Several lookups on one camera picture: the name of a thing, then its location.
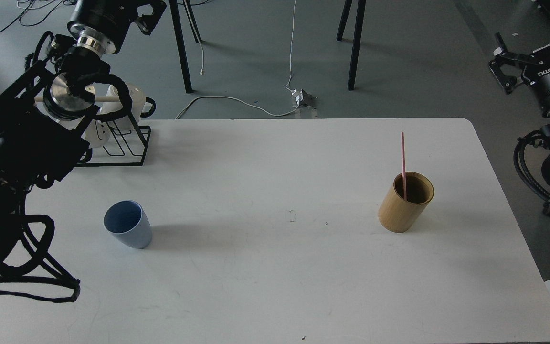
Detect white cable on floor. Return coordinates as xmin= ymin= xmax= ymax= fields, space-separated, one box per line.
xmin=175 ymin=0 xmax=300 ymax=120

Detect black wire mug rack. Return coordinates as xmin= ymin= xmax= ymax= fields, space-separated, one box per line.
xmin=78 ymin=116 xmax=151 ymax=166

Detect blue plastic cup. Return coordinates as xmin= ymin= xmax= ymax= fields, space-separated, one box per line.
xmin=103 ymin=200 xmax=153 ymax=249

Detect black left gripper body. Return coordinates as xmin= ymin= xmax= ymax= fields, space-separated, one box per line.
xmin=67 ymin=0 xmax=167 ymax=54

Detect bamboo cylinder holder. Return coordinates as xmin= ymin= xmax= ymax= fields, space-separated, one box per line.
xmin=378 ymin=172 xmax=434 ymax=233

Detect black table leg left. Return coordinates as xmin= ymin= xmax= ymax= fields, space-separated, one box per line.
xmin=169 ymin=0 xmax=201 ymax=94

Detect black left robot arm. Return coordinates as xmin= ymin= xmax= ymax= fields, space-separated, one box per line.
xmin=0 ymin=0 xmax=166 ymax=303

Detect white mug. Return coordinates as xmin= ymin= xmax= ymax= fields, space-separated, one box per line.
xmin=100 ymin=83 xmax=156 ymax=133
xmin=57 ymin=119 xmax=111 ymax=149

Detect black table leg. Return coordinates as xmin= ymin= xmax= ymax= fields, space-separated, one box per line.
xmin=169 ymin=0 xmax=201 ymax=94
xmin=336 ymin=0 xmax=367 ymax=91

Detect white mug upper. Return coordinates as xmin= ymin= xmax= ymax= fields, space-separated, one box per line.
xmin=100 ymin=83 xmax=156 ymax=133

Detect black table leg right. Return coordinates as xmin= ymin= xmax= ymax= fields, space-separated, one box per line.
xmin=336 ymin=0 xmax=367 ymax=91

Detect white mug lower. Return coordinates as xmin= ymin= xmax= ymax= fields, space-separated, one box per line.
xmin=57 ymin=119 xmax=111 ymax=149

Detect black cables on floor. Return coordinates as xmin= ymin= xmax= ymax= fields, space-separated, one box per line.
xmin=0 ymin=0 xmax=77 ymax=59

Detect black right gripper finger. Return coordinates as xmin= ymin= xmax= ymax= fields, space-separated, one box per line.
xmin=495 ymin=32 xmax=538 ymax=65
xmin=488 ymin=57 xmax=524 ymax=94

